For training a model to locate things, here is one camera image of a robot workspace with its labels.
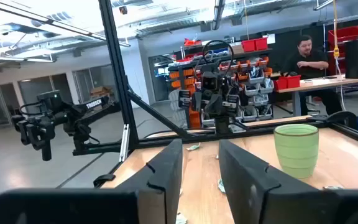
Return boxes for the brown cardboard box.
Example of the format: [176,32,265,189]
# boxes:
[89,86,113,99]

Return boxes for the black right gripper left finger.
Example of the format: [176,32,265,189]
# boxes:
[0,139,183,224]

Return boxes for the wooden office desk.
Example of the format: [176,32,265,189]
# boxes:
[273,74,358,118]

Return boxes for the yellow pendant cord with plug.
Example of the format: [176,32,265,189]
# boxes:
[333,0,341,60]

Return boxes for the large red storage bin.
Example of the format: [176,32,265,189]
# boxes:
[328,26,358,44]

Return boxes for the person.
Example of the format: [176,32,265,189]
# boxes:
[283,34,343,116]

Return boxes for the green ceramic mug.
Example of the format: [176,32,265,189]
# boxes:
[273,123,320,179]

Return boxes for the storage rack with parts bins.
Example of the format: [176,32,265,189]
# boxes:
[168,46,275,130]

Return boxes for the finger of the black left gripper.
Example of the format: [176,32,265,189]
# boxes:
[204,92,241,118]
[178,89,203,112]

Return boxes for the black frame handle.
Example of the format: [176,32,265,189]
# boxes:
[93,174,117,189]
[326,110,358,129]

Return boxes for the small red storage bin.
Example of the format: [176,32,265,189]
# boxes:
[254,37,269,52]
[273,77,288,91]
[242,39,257,53]
[286,75,301,89]

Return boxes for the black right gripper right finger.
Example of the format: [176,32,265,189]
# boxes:
[218,139,358,224]

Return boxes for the silver frame bracket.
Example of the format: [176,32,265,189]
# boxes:
[119,123,131,163]

